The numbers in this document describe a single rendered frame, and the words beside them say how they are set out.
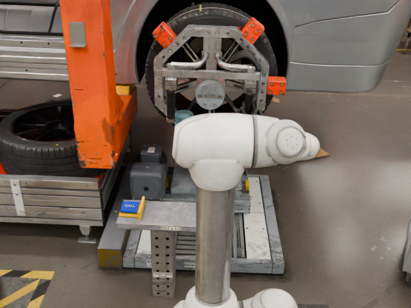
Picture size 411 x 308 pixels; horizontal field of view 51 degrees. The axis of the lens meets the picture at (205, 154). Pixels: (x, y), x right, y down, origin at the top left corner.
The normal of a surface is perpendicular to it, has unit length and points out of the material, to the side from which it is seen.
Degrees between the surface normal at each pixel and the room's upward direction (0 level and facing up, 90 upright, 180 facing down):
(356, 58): 90
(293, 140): 63
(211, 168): 92
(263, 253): 0
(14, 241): 0
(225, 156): 96
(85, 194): 90
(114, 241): 0
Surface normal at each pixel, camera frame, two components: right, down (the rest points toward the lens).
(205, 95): -0.03, 0.48
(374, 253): 0.04, -0.88
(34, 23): 0.00, -0.11
